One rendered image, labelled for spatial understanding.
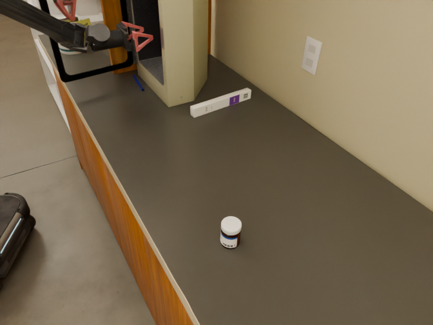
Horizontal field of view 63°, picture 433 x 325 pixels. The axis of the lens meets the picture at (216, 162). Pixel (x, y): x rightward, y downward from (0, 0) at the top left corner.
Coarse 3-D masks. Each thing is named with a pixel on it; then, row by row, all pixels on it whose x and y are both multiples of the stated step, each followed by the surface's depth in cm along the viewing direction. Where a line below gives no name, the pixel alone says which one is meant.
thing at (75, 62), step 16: (48, 0) 118; (64, 0) 120; (80, 0) 123; (96, 0) 127; (112, 0) 130; (64, 16) 123; (80, 16) 126; (96, 16) 130; (112, 16) 133; (64, 48) 129; (112, 48) 140; (64, 64) 132; (80, 64) 135; (96, 64) 139; (112, 64) 143
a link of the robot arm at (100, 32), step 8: (80, 24) 117; (96, 24) 111; (88, 32) 110; (96, 32) 111; (104, 32) 112; (88, 40) 114; (96, 40) 112; (104, 40) 112; (72, 48) 116; (80, 48) 117
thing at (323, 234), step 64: (128, 128) 122; (192, 128) 123; (256, 128) 124; (128, 192) 98; (192, 192) 98; (256, 192) 99; (320, 192) 100; (384, 192) 101; (192, 256) 82; (256, 256) 83; (320, 256) 83; (384, 256) 84; (192, 320) 74; (256, 320) 71; (320, 320) 71; (384, 320) 71
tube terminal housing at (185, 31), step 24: (168, 0) 110; (192, 0) 114; (168, 24) 115; (192, 24) 119; (168, 48) 119; (192, 48) 124; (144, 72) 145; (168, 72) 125; (192, 72) 130; (168, 96) 130; (192, 96) 136
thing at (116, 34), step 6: (114, 30) 121; (120, 30) 121; (114, 36) 120; (120, 36) 121; (126, 36) 119; (108, 42) 119; (114, 42) 120; (120, 42) 121; (126, 42) 120; (108, 48) 122; (126, 48) 122
